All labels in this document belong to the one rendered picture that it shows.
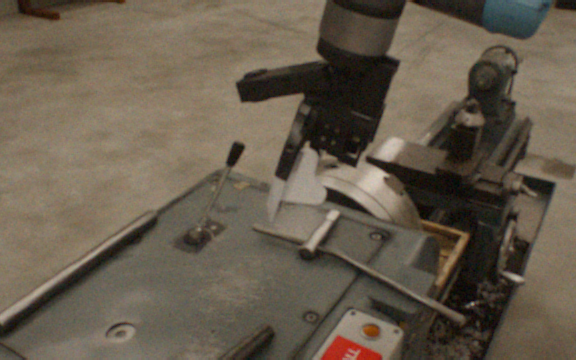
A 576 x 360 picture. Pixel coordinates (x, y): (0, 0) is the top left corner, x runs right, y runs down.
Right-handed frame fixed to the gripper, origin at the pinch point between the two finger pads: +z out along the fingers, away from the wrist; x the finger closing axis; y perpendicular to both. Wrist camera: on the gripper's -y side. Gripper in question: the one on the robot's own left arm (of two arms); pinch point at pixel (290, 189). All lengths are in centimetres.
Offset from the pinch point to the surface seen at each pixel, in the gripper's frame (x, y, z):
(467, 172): 87, 26, 34
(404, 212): 36.4, 14.1, 20.5
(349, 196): 29.9, 3.8, 17.8
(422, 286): 7.2, 20.1, 11.2
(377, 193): 34.6, 8.1, 17.8
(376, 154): 97, 0, 45
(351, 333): -5.0, 13.8, 12.7
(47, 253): 108, -141, 179
